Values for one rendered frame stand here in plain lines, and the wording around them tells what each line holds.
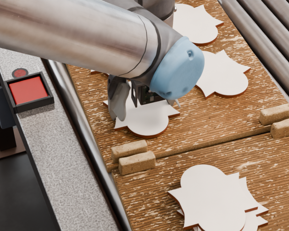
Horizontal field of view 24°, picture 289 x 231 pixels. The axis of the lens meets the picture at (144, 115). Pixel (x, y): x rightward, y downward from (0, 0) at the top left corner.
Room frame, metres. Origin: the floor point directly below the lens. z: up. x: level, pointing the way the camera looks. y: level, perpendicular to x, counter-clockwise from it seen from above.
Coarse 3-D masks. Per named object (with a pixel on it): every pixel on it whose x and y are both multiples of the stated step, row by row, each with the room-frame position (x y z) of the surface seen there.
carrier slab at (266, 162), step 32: (160, 160) 0.71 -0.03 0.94; (192, 160) 0.71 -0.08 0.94; (224, 160) 0.71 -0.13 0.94; (256, 160) 0.71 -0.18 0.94; (288, 160) 0.71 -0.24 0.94; (128, 192) 0.65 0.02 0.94; (160, 192) 0.65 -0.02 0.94; (256, 192) 0.65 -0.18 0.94; (288, 192) 0.65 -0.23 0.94; (160, 224) 0.59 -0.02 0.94; (288, 224) 0.59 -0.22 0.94
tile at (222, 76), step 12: (216, 60) 0.95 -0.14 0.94; (228, 60) 0.95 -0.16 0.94; (204, 72) 0.92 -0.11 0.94; (216, 72) 0.92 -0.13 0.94; (228, 72) 0.92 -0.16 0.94; (240, 72) 0.92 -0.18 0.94; (204, 84) 0.89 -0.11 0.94; (216, 84) 0.89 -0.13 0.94; (228, 84) 0.89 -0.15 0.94; (240, 84) 0.89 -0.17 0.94; (204, 96) 0.86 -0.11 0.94; (228, 96) 0.86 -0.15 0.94
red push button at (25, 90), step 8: (24, 80) 0.92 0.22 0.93; (32, 80) 0.92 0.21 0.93; (40, 80) 0.92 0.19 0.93; (16, 88) 0.89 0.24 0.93; (24, 88) 0.89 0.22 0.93; (32, 88) 0.89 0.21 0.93; (40, 88) 0.89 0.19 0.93; (16, 96) 0.87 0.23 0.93; (24, 96) 0.87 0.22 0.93; (32, 96) 0.87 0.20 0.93; (40, 96) 0.87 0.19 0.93; (16, 104) 0.85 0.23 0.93
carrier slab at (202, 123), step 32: (192, 0) 1.16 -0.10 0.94; (224, 32) 1.05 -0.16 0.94; (256, 64) 0.95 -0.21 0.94; (96, 96) 0.87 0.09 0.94; (192, 96) 0.87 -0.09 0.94; (256, 96) 0.87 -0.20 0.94; (96, 128) 0.79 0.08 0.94; (192, 128) 0.79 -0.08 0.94; (224, 128) 0.79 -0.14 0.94; (256, 128) 0.79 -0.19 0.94
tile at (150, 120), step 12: (132, 108) 0.83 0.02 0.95; (144, 108) 0.83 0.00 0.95; (156, 108) 0.83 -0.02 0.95; (168, 108) 0.83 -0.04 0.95; (132, 120) 0.80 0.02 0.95; (144, 120) 0.80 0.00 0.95; (156, 120) 0.80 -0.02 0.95; (132, 132) 0.77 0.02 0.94; (144, 132) 0.77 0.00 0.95; (156, 132) 0.77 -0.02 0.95
